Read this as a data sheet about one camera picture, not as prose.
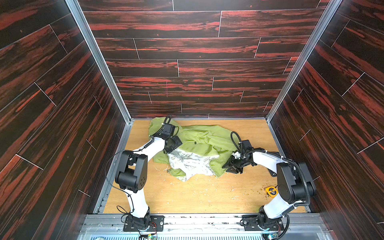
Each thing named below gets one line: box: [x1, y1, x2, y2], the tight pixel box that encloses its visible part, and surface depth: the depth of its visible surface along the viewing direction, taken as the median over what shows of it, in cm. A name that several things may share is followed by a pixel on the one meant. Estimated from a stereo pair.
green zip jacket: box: [148, 117, 237, 182], surface depth 98 cm
